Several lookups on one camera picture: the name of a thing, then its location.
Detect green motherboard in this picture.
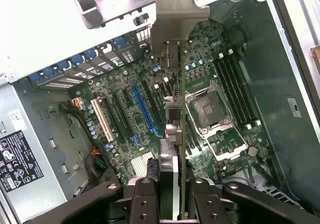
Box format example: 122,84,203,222
72,16,283,185

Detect grey power supply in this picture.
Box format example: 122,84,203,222
0,79,118,224

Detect silver chipset heatsink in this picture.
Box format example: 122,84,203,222
130,151,154,178

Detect black expansion slot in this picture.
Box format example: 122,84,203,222
112,92,135,138
102,96,124,141
141,80,165,125

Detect CPU socket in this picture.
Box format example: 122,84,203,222
186,86,235,135

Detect power supply wire bundle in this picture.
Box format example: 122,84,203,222
58,98,114,183

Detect black intrusion switch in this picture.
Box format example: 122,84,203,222
133,13,150,26

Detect black open PC case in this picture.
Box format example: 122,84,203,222
0,0,320,224

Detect black RAM slot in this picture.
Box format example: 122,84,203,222
227,48,262,128
223,56,257,128
217,52,252,131
213,58,247,131

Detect white expansion slot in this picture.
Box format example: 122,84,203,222
90,99,115,143

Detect blue expansion slot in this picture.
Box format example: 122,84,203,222
131,84,161,138

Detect metal socket cover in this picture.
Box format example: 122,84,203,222
202,122,251,161

